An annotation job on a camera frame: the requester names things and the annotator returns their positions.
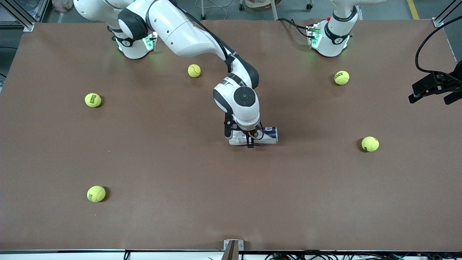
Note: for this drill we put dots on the aluminium frame post with bracket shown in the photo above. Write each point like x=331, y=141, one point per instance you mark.
x=437, y=22

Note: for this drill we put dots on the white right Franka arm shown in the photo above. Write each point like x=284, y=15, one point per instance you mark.
x=180, y=32

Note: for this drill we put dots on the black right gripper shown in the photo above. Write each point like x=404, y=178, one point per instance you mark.
x=247, y=134

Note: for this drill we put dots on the grey metal stand leg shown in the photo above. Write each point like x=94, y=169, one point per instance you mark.
x=274, y=11
x=203, y=11

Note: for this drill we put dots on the grey metal table clamp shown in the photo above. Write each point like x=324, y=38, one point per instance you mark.
x=234, y=252

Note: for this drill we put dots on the yellow tennis ball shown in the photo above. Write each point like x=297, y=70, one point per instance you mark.
x=93, y=100
x=96, y=194
x=370, y=144
x=194, y=70
x=341, y=77

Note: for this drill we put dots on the white table edge rail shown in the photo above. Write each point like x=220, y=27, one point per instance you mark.
x=72, y=255

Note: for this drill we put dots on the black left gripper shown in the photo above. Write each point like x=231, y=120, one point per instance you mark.
x=448, y=82

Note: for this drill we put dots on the clear plastic bag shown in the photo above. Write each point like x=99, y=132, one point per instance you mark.
x=63, y=5

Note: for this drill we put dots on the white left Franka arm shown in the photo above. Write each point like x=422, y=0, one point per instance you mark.
x=334, y=43

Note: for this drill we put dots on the white blue tennis ball can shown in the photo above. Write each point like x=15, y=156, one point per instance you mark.
x=269, y=135

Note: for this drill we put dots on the aluminium frame post with panels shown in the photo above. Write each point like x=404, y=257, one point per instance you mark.
x=27, y=21

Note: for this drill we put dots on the brown table cover sheet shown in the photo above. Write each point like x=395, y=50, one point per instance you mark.
x=231, y=198

